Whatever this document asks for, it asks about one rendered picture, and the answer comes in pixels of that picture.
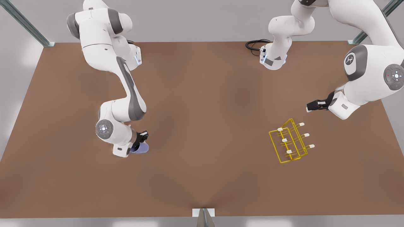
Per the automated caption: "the yellow wire cup holder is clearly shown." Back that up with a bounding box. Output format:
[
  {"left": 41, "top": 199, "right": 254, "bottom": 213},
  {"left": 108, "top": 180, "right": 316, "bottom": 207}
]
[{"left": 269, "top": 118, "right": 315, "bottom": 163}]

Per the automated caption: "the silver frame post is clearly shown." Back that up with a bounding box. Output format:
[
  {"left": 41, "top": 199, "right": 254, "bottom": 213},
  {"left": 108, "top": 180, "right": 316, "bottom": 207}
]
[
  {"left": 0, "top": 0, "right": 55, "bottom": 47},
  {"left": 193, "top": 208, "right": 216, "bottom": 227},
  {"left": 348, "top": 0, "right": 404, "bottom": 45}
]

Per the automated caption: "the blue cup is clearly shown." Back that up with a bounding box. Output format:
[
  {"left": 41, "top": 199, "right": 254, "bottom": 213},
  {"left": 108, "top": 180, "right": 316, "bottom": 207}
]
[{"left": 130, "top": 142, "right": 149, "bottom": 154}]

